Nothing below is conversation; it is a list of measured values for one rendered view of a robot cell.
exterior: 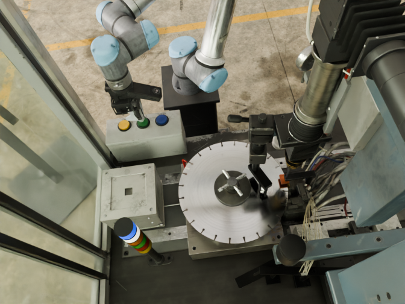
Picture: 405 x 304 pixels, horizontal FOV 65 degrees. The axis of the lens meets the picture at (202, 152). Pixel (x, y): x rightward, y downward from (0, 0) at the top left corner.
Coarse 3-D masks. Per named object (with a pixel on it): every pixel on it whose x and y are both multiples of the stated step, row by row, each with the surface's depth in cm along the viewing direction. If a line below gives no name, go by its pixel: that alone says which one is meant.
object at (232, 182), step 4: (224, 172) 93; (228, 176) 93; (240, 176) 92; (244, 176) 92; (228, 180) 91; (232, 180) 91; (236, 180) 91; (228, 184) 91; (232, 184) 91; (236, 184) 91; (220, 188) 91; (224, 188) 91; (232, 188) 92; (236, 188) 91; (240, 192) 90
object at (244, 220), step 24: (216, 144) 104; (240, 144) 103; (192, 168) 100; (216, 168) 100; (240, 168) 99; (264, 168) 98; (192, 192) 96; (264, 192) 94; (192, 216) 93; (216, 216) 92; (240, 216) 92; (264, 216) 91; (216, 240) 89; (240, 240) 88
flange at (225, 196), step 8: (224, 176) 97; (232, 176) 97; (216, 184) 96; (224, 184) 96; (240, 184) 95; (248, 184) 95; (216, 192) 95; (224, 192) 94; (232, 192) 93; (248, 192) 94; (224, 200) 93; (232, 200) 93; (240, 200) 93
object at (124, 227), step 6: (120, 222) 72; (126, 222) 72; (132, 222) 72; (114, 228) 72; (120, 228) 71; (126, 228) 71; (132, 228) 71; (120, 234) 71; (126, 234) 71; (132, 234) 72
